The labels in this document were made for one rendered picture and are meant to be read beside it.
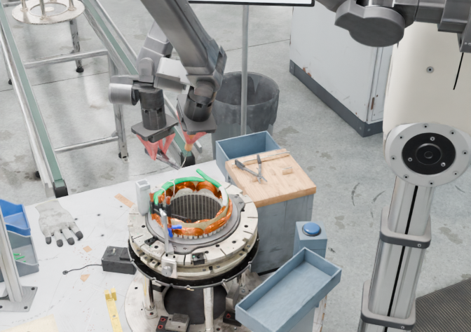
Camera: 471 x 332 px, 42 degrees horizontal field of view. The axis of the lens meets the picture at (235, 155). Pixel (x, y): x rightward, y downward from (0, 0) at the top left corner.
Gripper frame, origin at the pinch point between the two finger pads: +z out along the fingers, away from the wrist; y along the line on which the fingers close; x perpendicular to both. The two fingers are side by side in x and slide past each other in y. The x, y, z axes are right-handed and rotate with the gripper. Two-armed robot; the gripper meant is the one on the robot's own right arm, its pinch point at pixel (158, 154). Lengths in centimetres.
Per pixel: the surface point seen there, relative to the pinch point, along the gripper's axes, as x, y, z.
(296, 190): 22.8, -27.6, 14.1
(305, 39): -149, -226, 90
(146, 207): 7.1, 9.9, 7.5
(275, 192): 19.6, -22.8, 13.9
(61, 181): -63, 1, 43
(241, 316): 43.0, 11.6, 15.3
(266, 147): -3.0, -42.1, 19.6
